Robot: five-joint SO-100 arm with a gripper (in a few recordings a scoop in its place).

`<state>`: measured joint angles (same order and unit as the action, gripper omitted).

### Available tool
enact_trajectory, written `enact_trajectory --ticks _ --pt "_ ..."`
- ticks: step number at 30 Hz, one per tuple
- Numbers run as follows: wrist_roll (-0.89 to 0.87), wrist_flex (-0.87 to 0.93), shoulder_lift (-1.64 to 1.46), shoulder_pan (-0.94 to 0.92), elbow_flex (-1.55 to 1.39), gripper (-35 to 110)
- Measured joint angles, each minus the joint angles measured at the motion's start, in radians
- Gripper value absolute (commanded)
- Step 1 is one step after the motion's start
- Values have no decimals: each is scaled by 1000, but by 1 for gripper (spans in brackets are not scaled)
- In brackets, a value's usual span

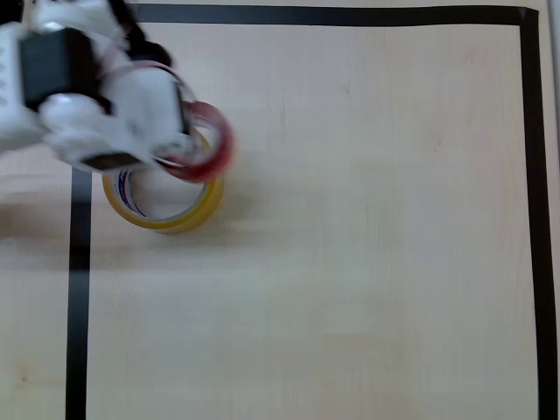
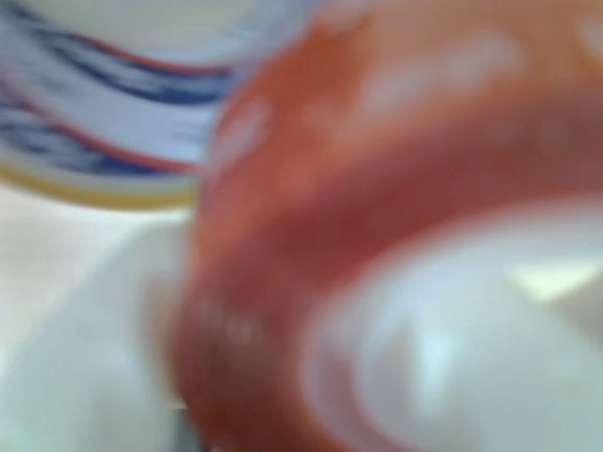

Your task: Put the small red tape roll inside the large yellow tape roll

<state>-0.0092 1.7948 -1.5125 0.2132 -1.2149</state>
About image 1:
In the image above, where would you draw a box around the big yellowish clear tape roll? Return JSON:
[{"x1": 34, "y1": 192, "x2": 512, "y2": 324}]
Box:
[{"x1": 101, "y1": 129, "x2": 227, "y2": 235}]

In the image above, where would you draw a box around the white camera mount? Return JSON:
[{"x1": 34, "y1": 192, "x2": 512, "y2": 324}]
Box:
[{"x1": 29, "y1": 0, "x2": 116, "y2": 32}]

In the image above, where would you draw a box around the black webcam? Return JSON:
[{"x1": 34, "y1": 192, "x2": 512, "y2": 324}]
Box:
[{"x1": 108, "y1": 0, "x2": 174, "y2": 67}]

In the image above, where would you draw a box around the small red tape roll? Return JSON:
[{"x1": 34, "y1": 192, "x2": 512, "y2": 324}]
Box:
[{"x1": 160, "y1": 101, "x2": 238, "y2": 185}]

